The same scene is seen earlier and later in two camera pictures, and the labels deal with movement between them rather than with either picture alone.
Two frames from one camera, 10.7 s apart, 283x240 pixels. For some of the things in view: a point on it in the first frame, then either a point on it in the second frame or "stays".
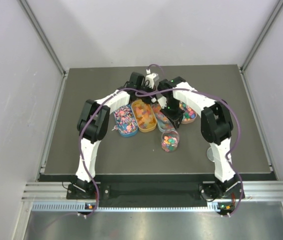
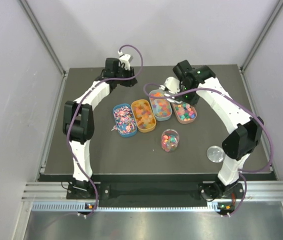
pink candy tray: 190,114 stays
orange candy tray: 144,116 stays
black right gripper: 176,119 → 191,102
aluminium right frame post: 263,34 stays
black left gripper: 148,92 → 128,77
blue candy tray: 126,120 stays
